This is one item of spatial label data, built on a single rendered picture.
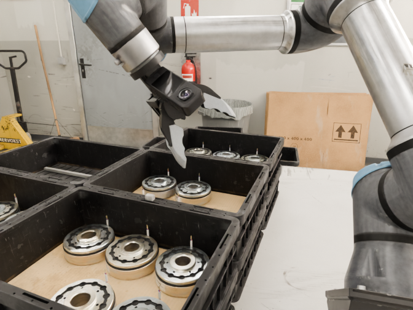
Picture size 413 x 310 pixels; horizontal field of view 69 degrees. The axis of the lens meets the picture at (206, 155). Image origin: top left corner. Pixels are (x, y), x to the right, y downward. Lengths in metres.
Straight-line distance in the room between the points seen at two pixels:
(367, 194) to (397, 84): 0.20
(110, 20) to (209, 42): 0.24
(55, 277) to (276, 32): 0.67
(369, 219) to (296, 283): 0.29
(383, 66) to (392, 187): 0.20
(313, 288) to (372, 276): 0.26
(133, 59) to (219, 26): 0.23
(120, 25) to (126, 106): 3.42
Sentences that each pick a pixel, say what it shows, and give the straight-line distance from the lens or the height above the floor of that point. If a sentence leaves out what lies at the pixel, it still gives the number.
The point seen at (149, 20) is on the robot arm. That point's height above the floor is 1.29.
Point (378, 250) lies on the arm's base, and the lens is 0.60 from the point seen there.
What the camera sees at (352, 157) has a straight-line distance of 3.46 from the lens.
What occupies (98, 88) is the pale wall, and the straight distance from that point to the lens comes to 4.09.
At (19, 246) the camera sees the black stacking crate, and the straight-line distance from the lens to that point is 0.70.
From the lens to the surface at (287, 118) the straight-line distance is 3.35.
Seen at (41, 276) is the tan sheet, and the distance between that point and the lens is 0.69.
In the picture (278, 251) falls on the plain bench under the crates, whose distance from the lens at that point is 0.91.
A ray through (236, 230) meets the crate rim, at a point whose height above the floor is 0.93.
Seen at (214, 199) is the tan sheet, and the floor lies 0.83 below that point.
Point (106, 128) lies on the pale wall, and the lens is 4.16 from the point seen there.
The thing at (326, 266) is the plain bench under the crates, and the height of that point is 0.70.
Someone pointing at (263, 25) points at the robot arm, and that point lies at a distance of 0.73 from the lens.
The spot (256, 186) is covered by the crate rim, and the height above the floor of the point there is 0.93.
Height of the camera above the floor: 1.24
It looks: 20 degrees down
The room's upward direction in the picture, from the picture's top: straight up
